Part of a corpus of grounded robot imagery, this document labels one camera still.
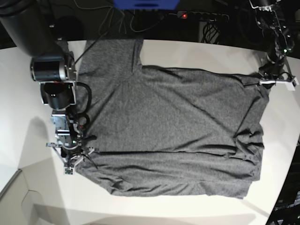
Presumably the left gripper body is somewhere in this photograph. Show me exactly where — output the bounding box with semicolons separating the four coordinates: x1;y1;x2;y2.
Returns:
257;14;294;81

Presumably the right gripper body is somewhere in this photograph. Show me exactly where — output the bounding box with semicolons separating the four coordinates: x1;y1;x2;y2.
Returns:
51;110;82;164

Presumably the grey t-shirt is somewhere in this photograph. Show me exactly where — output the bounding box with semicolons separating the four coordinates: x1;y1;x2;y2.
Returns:
76;39;269;199

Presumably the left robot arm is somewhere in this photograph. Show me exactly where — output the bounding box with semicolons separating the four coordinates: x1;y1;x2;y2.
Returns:
249;0;295;84

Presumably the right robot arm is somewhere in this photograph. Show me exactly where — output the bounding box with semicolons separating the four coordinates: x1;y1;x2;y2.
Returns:
0;0;82;166

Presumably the grey cardboard box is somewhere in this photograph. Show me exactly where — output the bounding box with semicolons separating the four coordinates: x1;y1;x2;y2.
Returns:
0;170;70;225

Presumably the black power strip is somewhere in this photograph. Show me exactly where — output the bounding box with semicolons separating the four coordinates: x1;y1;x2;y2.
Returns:
177;11;230;23

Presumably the blue box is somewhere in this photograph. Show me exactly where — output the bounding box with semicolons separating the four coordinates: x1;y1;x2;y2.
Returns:
113;0;179;10

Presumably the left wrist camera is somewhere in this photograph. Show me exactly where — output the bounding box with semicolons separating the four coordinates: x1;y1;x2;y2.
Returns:
285;77;300;91

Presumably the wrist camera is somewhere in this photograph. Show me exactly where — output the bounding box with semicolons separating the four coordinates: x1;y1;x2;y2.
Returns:
64;167;73;175
285;77;300;91

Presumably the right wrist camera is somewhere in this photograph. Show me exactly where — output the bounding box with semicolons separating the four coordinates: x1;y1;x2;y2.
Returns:
64;167;73;175

